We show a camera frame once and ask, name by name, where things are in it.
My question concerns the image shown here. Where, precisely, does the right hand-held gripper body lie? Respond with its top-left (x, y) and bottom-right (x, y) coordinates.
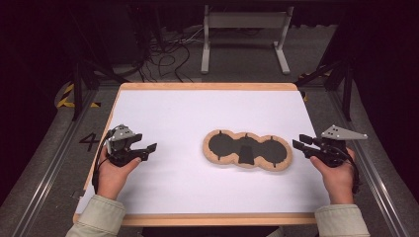
top-left (311, 124), bottom-right (369, 168)

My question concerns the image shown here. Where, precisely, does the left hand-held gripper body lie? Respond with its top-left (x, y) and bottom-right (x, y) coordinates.
top-left (104, 123), bottom-right (146, 168)

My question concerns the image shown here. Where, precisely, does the tan fleece ear warmer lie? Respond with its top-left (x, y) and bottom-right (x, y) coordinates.
top-left (202, 128), bottom-right (293, 173)

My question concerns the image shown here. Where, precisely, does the person's left hand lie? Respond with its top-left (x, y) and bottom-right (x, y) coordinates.
top-left (96, 146), bottom-right (142, 201)

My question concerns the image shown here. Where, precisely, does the person's right hand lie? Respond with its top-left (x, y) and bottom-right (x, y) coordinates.
top-left (309, 147), bottom-right (358, 205)

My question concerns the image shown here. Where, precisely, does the black metal stand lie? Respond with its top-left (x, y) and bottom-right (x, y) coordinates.
top-left (293, 58), bottom-right (356, 122)
top-left (69, 58), bottom-right (130, 122)

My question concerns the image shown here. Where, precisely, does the yellow black floor tape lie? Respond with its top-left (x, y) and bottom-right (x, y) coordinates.
top-left (55, 83), bottom-right (102, 110)

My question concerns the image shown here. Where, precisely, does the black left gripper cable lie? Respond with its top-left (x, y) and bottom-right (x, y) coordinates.
top-left (91, 129), bottom-right (115, 196)

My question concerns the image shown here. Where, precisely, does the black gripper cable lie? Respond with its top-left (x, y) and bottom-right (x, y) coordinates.
top-left (339, 147), bottom-right (362, 196)
top-left (91, 129), bottom-right (115, 196)

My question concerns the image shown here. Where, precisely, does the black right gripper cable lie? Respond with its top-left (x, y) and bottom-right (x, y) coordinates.
top-left (339, 147), bottom-right (362, 196)

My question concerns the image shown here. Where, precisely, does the aluminium floor rail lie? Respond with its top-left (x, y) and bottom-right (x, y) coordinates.
top-left (12, 88), bottom-right (100, 237)
top-left (328, 90), bottom-right (411, 237)

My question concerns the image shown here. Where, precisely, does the tangle of black floor cables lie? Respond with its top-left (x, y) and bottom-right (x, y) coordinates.
top-left (137, 25), bottom-right (206, 84)

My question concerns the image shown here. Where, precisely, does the white metal stand frame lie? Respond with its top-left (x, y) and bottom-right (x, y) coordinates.
top-left (200, 4), bottom-right (295, 76)

